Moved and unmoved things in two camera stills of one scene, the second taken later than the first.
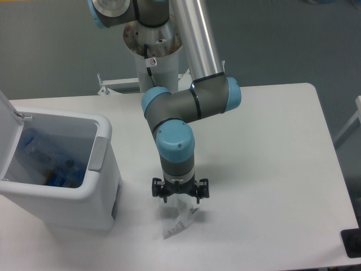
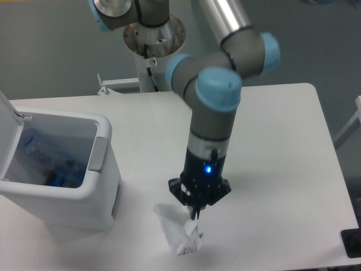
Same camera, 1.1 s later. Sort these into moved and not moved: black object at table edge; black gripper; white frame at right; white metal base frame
Moved: black gripper
Not moved: white frame at right; black object at table edge; white metal base frame
